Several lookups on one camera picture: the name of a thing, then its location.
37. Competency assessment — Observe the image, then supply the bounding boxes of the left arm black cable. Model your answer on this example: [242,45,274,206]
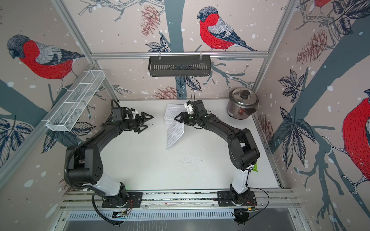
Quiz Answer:
[63,141,131,226]

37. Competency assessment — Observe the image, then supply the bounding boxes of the aluminium frame rail base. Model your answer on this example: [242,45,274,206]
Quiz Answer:
[60,188,301,210]

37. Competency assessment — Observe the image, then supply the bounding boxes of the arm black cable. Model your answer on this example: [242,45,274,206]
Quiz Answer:
[63,141,131,226]
[244,167,271,221]

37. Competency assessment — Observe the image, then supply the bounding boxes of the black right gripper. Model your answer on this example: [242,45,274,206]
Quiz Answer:
[175,111,200,126]

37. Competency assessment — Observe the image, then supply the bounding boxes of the white wire mesh basket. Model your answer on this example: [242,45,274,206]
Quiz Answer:
[46,70,106,131]

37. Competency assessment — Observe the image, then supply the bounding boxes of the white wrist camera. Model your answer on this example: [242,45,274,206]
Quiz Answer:
[130,108,139,117]
[184,101,194,115]

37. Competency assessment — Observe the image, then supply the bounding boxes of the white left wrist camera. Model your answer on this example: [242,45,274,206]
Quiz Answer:
[130,108,139,117]

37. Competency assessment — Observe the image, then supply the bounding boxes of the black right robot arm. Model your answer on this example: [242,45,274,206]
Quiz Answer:
[174,100,260,207]

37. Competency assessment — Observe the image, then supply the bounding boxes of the black hanging wire basket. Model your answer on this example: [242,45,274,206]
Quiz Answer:
[148,55,211,77]

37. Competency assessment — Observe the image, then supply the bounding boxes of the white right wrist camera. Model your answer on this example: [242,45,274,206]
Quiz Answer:
[184,101,194,115]

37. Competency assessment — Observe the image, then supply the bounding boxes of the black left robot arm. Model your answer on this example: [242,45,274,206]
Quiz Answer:
[64,107,153,208]

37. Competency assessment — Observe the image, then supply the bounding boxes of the steel rice cooker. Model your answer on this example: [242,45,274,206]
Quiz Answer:
[226,88,259,120]

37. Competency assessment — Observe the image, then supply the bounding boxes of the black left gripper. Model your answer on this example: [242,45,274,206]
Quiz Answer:
[123,112,153,133]

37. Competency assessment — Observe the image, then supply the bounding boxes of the white keyboard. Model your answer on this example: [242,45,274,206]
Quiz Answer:
[166,121,185,150]
[164,104,187,121]

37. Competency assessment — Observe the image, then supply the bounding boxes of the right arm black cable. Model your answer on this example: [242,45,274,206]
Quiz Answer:
[244,167,271,221]

